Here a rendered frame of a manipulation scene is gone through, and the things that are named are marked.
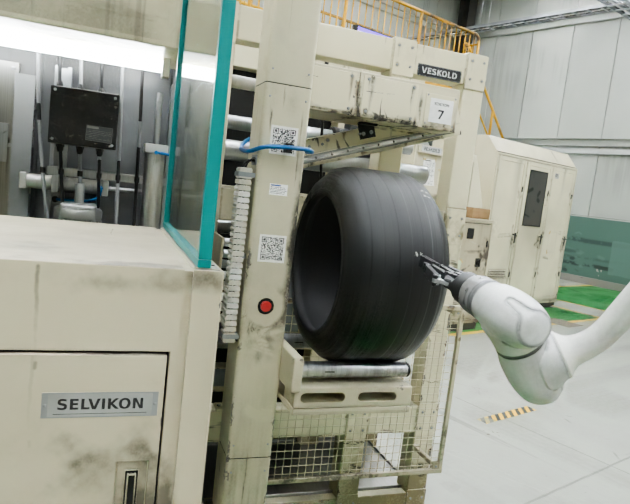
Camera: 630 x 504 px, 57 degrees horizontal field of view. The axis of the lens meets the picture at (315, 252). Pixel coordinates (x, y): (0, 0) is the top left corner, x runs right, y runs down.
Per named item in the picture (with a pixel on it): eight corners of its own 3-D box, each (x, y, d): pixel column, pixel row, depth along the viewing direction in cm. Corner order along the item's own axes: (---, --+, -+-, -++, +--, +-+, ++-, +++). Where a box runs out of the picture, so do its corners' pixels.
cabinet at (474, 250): (426, 335, 605) (443, 215, 591) (387, 321, 650) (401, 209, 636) (479, 329, 662) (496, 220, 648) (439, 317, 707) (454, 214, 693)
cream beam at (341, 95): (288, 106, 180) (294, 57, 178) (267, 112, 203) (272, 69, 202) (456, 133, 201) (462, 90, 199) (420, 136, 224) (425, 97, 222)
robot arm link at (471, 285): (476, 280, 120) (460, 271, 126) (466, 321, 123) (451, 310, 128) (512, 282, 124) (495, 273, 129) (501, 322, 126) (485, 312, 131)
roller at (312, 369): (296, 380, 157) (298, 363, 157) (291, 374, 162) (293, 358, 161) (410, 379, 169) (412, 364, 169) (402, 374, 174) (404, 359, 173)
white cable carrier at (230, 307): (222, 342, 158) (240, 166, 153) (219, 337, 163) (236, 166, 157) (238, 343, 160) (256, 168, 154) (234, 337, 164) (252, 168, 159)
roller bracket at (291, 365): (290, 394, 154) (294, 358, 152) (255, 349, 191) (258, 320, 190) (302, 394, 155) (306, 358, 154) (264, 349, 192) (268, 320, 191)
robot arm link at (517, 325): (460, 297, 120) (481, 343, 126) (506, 326, 106) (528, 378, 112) (501, 268, 122) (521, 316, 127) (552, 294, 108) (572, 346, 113)
